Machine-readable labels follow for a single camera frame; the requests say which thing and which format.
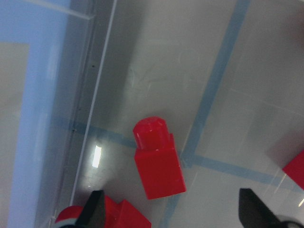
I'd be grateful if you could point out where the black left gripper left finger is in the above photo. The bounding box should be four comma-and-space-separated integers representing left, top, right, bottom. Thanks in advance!
76, 190, 106, 228

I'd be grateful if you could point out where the red block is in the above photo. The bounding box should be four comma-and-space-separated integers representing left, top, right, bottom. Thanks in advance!
133, 116, 186, 200
53, 196, 152, 228
283, 151, 304, 189

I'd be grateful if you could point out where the clear plastic storage box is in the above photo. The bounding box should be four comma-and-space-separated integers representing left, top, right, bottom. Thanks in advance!
42, 0, 304, 228

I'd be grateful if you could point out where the blue plastic tray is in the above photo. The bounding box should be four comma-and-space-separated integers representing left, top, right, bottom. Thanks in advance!
0, 0, 95, 228

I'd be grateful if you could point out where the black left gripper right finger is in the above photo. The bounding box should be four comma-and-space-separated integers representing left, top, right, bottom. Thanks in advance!
238, 188, 288, 228

